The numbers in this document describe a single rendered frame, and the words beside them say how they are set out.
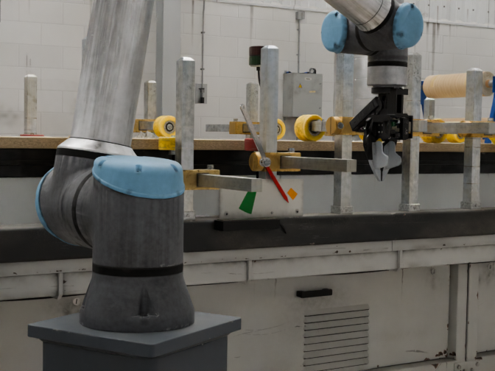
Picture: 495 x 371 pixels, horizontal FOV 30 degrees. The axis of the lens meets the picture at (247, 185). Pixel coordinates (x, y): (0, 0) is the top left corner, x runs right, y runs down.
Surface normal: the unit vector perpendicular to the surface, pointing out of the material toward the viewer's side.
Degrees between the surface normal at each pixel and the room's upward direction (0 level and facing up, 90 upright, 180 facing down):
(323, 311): 52
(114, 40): 85
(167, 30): 90
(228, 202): 90
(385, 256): 90
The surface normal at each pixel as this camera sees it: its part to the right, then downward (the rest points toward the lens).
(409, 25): 0.65, 0.08
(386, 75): -0.18, 0.04
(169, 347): 0.86, 0.04
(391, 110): -0.84, 0.01
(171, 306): 0.70, -0.29
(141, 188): 0.15, -0.03
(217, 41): 0.48, 0.05
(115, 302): -0.30, -0.30
